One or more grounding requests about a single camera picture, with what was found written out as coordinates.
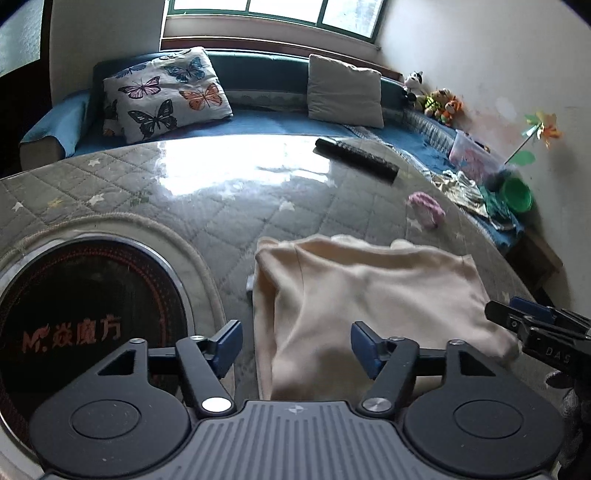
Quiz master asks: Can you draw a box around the black remote control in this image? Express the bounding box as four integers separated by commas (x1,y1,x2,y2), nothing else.
315,137,400,185

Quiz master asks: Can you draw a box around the grey star quilted table cover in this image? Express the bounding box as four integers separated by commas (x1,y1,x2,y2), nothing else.
0,134,566,480

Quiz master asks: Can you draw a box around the pink knitted item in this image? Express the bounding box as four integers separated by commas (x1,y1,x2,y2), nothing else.
407,192,446,230

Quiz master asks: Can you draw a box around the orange tiger plush toy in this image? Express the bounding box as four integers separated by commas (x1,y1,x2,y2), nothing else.
441,95,465,127

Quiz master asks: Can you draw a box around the brown wooden furniture piece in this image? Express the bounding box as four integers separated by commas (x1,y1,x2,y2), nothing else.
505,228,565,289

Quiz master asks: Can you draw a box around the clear plastic storage box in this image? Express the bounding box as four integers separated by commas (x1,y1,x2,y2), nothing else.
449,129,507,184

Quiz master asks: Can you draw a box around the beige pillow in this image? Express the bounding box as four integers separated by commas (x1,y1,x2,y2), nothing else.
307,54,385,129

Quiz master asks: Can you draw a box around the colourful pinwheel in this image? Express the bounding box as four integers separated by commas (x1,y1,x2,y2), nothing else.
503,111,563,168

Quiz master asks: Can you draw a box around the blue sofa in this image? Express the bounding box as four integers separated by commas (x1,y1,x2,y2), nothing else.
18,48,525,250

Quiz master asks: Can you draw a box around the green framed window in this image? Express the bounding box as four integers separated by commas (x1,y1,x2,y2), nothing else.
166,0,387,45

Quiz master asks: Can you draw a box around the butterfly print pillow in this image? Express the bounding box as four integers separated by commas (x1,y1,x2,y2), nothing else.
104,46,233,145
102,92,125,138

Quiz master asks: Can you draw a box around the patterned crumpled cloth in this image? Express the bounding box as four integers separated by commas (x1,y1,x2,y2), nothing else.
434,170,518,232

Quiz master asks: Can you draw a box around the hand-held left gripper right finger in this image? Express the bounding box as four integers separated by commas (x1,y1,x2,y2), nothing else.
351,322,495,418

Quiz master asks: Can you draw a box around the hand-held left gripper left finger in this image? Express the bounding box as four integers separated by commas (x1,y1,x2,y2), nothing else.
97,319,244,418

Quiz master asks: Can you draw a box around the black and white plush toy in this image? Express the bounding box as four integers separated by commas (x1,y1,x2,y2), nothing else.
403,71,426,101

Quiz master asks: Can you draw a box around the black round induction cooker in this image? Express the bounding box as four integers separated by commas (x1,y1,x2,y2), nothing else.
0,233,197,468

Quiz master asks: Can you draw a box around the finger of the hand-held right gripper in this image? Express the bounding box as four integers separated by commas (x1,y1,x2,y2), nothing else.
485,300,591,372
510,296,591,332

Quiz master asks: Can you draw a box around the cream garment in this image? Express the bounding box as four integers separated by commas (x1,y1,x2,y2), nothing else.
247,234,520,401

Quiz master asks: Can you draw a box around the yellow green plush toy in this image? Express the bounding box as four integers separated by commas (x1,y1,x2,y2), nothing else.
424,89,451,117

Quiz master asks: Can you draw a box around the green plastic bowl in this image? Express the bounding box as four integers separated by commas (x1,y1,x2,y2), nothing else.
501,176,534,213

